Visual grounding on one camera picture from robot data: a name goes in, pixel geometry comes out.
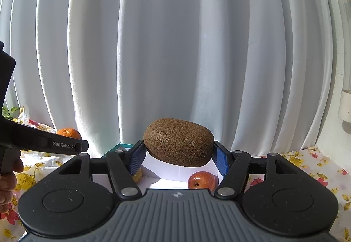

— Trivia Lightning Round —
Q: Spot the white wall fixture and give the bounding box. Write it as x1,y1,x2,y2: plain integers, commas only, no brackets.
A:
338,0,350,134

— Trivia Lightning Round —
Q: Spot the green-red apple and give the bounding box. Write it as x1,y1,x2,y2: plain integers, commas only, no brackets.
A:
132,167,143,184

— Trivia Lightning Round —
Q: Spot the person's left hand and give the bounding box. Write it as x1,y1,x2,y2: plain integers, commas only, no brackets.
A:
0,150,24,213

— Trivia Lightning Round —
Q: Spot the brown kiwi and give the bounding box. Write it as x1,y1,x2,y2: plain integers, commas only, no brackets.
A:
143,118,214,167

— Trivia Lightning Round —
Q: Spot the left mandarin orange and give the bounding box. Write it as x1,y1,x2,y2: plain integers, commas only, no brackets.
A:
57,128,82,140

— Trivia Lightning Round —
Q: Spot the floral bed sheet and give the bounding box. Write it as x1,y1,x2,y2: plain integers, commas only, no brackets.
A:
0,109,351,242

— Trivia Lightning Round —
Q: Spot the white curtain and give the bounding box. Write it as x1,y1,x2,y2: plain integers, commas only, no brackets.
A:
1,0,333,155

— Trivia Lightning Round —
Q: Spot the teal cardboard box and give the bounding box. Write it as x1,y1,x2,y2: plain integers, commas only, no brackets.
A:
103,145,222,193

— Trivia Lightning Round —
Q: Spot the red apple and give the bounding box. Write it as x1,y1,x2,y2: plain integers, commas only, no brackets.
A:
187,171,219,192

